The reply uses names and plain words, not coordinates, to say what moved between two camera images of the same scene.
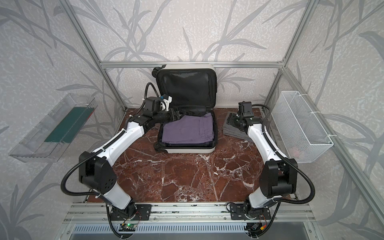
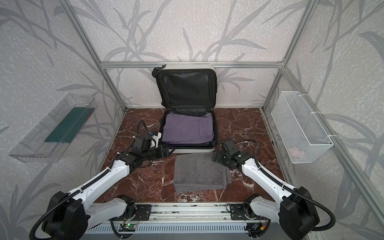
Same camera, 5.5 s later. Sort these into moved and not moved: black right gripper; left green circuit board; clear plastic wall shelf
Moved: black right gripper
Not moved: clear plastic wall shelf; left green circuit board
